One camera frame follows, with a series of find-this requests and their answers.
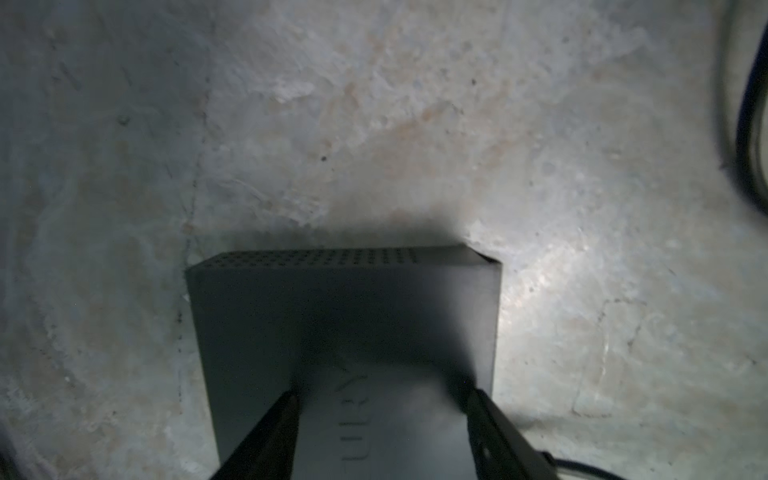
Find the large black network switch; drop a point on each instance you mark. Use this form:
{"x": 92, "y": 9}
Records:
{"x": 378, "y": 344}

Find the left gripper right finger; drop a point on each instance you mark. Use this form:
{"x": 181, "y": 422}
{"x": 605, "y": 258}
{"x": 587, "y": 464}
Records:
{"x": 499, "y": 450}

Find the black adapter with cable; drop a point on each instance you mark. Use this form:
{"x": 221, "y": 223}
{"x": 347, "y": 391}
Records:
{"x": 578, "y": 469}

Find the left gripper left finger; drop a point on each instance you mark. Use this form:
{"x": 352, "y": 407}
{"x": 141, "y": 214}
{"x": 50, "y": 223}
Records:
{"x": 267, "y": 452}

